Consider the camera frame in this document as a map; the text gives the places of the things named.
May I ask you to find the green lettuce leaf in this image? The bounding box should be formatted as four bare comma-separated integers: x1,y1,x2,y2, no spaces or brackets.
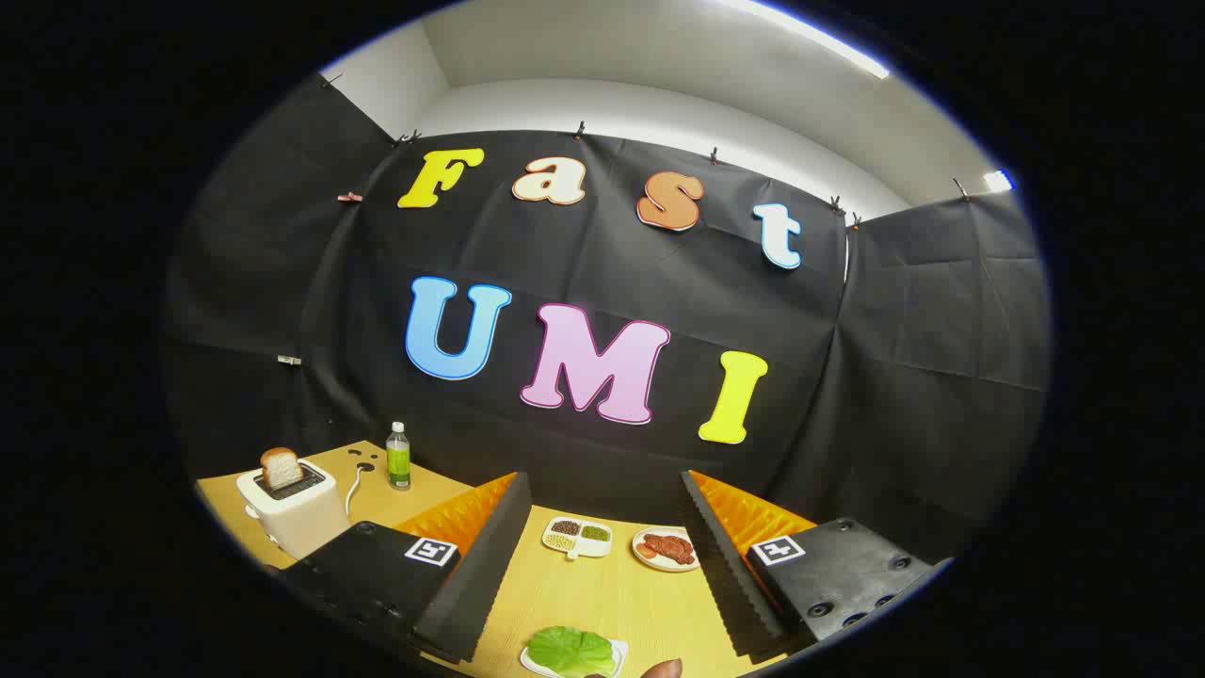
526,626,617,677

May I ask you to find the white square plate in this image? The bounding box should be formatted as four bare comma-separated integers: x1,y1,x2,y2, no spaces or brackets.
521,638,629,678

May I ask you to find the white oval meat plate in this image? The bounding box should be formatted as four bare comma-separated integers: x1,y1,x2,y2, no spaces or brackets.
632,526,700,573

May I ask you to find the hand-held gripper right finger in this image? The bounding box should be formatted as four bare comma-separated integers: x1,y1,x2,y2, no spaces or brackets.
680,470,952,658

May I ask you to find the red meat patty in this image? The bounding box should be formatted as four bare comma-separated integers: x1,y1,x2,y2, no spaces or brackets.
642,533,697,566

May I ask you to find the green label plastic bottle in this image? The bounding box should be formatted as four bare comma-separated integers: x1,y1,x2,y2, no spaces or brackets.
386,421,412,492

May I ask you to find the black backdrop cloth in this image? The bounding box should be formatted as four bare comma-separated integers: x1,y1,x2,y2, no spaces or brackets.
160,75,1051,566

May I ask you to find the white bread slice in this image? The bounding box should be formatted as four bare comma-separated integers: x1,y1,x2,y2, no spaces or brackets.
261,447,305,492

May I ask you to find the white toaster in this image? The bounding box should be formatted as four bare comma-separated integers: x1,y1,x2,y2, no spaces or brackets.
235,459,351,561

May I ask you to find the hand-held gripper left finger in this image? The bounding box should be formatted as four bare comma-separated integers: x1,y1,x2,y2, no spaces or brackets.
273,471,533,665

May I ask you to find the divided white bean dish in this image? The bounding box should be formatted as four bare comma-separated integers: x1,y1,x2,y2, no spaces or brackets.
541,516,614,561

